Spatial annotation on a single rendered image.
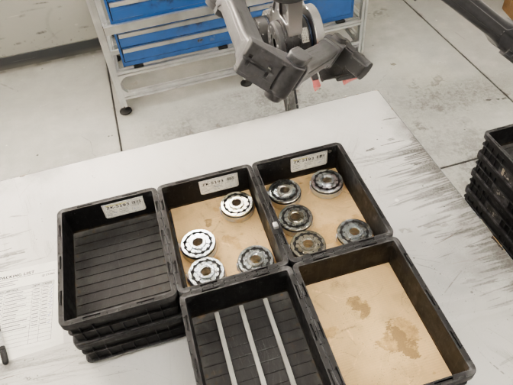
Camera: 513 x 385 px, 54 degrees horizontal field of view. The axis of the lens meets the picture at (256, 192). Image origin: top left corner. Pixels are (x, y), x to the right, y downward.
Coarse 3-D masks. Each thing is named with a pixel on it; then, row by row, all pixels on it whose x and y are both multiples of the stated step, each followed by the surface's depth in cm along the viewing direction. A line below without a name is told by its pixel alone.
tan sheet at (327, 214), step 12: (300, 180) 165; (348, 192) 160; (300, 204) 158; (312, 204) 158; (324, 204) 158; (336, 204) 157; (348, 204) 157; (324, 216) 154; (336, 216) 154; (348, 216) 154; (360, 216) 153; (312, 228) 152; (324, 228) 151; (336, 228) 151; (288, 240) 149
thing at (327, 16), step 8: (304, 0) 312; (312, 0) 315; (320, 0) 316; (328, 0) 318; (336, 0) 319; (344, 0) 321; (352, 0) 323; (248, 8) 307; (256, 8) 306; (264, 8) 308; (320, 8) 320; (328, 8) 322; (336, 8) 324; (344, 8) 325; (352, 8) 327; (256, 16) 311; (328, 16) 326; (336, 16) 328; (344, 16) 330; (352, 16) 331
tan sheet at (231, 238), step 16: (176, 208) 161; (192, 208) 160; (208, 208) 160; (176, 224) 156; (192, 224) 156; (208, 224) 155; (224, 224) 155; (240, 224) 154; (256, 224) 154; (224, 240) 151; (240, 240) 150; (256, 240) 150; (224, 256) 147
